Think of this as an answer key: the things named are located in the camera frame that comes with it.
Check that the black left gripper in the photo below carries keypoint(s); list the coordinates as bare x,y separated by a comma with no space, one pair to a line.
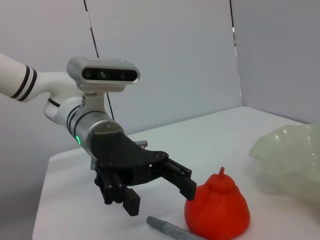
117,155

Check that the red-orange toy orange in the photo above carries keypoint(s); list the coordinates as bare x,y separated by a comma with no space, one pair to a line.
217,207

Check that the grey marker pen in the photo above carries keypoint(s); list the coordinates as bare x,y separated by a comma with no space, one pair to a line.
167,226

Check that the translucent wavy fruit plate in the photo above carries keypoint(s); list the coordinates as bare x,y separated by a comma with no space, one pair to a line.
287,162

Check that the silver left wrist depth camera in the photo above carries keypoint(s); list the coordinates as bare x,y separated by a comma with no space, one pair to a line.
105,75

